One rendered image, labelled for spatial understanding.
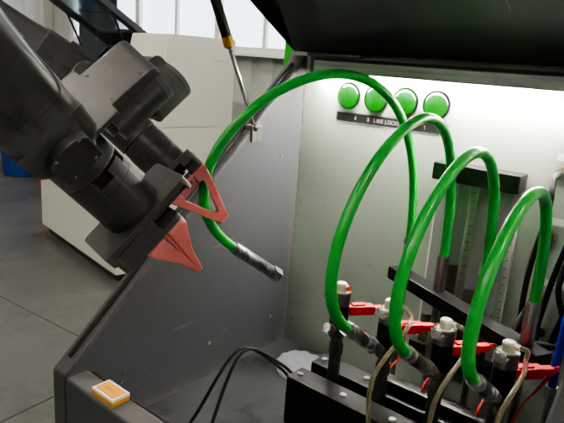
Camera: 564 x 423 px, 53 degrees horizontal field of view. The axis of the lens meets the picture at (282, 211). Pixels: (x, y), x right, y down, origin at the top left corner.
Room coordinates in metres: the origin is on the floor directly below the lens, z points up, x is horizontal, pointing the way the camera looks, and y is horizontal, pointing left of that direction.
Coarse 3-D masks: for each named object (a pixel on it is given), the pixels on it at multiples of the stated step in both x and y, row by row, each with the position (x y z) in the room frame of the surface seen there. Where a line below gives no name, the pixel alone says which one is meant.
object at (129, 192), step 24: (120, 168) 0.48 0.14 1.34; (96, 192) 0.46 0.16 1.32; (120, 192) 0.47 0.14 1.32; (144, 192) 0.49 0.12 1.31; (168, 192) 0.50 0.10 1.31; (96, 216) 0.48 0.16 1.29; (120, 216) 0.48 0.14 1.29; (144, 216) 0.49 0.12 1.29; (96, 240) 0.50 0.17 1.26; (120, 240) 0.48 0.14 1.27
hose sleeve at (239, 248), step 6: (240, 246) 0.77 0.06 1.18; (234, 252) 0.76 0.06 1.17; (240, 252) 0.76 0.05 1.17; (246, 252) 0.77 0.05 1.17; (252, 252) 0.78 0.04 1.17; (240, 258) 0.77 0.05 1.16; (246, 258) 0.77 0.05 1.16; (252, 258) 0.77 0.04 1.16; (258, 258) 0.78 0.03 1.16; (252, 264) 0.78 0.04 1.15; (258, 264) 0.78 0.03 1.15; (264, 264) 0.79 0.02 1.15; (270, 264) 0.80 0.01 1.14; (258, 270) 0.79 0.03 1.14; (264, 270) 0.79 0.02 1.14; (270, 270) 0.79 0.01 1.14
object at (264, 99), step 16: (304, 80) 0.81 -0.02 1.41; (320, 80) 0.82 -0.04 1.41; (352, 80) 0.85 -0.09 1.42; (368, 80) 0.86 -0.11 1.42; (272, 96) 0.78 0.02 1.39; (384, 96) 0.88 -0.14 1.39; (240, 112) 0.77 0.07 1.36; (400, 112) 0.89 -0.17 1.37; (224, 144) 0.75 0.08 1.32; (208, 160) 0.74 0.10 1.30; (416, 176) 0.92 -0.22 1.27; (208, 192) 0.74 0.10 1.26; (416, 192) 0.92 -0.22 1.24; (208, 208) 0.74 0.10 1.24; (416, 208) 0.92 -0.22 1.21; (208, 224) 0.74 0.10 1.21; (224, 240) 0.75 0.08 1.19
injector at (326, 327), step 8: (344, 296) 0.76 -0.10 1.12; (344, 304) 0.76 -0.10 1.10; (344, 312) 0.76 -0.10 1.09; (328, 328) 0.75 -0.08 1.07; (336, 328) 0.76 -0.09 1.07; (328, 336) 0.75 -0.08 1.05; (336, 336) 0.76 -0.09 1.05; (344, 336) 0.76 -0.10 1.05; (336, 344) 0.76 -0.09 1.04; (336, 352) 0.76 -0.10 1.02; (328, 360) 0.77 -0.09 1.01; (336, 360) 0.76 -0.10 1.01; (328, 368) 0.77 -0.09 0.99; (336, 368) 0.76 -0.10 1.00; (328, 376) 0.77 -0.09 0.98; (336, 376) 0.77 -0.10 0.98
